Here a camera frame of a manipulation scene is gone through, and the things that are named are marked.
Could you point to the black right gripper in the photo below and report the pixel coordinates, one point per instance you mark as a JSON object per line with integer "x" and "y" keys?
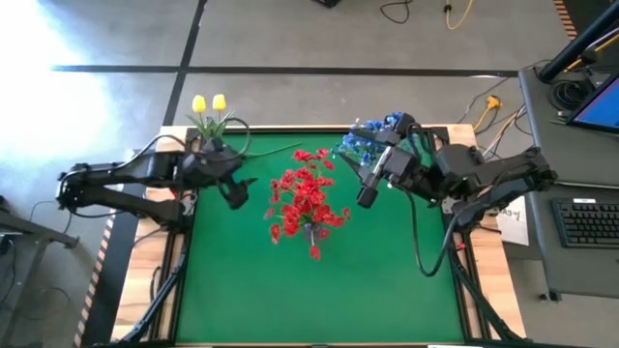
{"x": 399, "y": 164}

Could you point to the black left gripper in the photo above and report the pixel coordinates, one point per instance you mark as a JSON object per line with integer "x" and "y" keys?
{"x": 208, "y": 166}

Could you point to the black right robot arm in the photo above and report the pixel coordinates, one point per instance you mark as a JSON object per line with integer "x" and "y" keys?
{"x": 508, "y": 179}

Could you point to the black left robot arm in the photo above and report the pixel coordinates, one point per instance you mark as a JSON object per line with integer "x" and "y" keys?
{"x": 121, "y": 203}

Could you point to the pink ribbed glass vase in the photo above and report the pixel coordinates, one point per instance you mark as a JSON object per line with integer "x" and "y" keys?
{"x": 312, "y": 232}

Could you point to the red artificial flower bouquet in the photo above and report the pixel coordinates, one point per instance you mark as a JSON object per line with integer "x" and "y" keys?
{"x": 387, "y": 290}

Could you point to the black rig strut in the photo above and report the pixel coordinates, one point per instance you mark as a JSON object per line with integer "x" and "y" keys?
{"x": 150, "y": 309}
{"x": 483, "y": 299}

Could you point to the small black object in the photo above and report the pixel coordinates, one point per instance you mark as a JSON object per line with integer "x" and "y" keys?
{"x": 326, "y": 3}

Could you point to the white paper sheet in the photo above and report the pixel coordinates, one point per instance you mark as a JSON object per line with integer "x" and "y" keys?
{"x": 515, "y": 231}

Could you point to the light wooden table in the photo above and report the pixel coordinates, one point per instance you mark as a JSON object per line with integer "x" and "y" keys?
{"x": 500, "y": 285}

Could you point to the grey desk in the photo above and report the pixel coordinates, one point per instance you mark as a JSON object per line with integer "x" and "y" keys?
{"x": 556, "y": 145}

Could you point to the black mat striped edge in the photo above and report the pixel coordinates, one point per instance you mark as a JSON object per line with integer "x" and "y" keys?
{"x": 104, "y": 309}

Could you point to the black metal stand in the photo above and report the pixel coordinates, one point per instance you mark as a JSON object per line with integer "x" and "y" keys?
{"x": 29, "y": 224}

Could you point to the black keyboard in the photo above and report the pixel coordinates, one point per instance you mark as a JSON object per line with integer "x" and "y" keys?
{"x": 585, "y": 224}

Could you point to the black slanted pole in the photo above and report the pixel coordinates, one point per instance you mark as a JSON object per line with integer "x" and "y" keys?
{"x": 575, "y": 47}

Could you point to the laptop with blue screen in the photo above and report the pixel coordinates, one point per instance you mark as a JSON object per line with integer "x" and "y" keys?
{"x": 604, "y": 108}

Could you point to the black table edge frame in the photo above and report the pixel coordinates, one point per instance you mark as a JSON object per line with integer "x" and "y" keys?
{"x": 314, "y": 130}

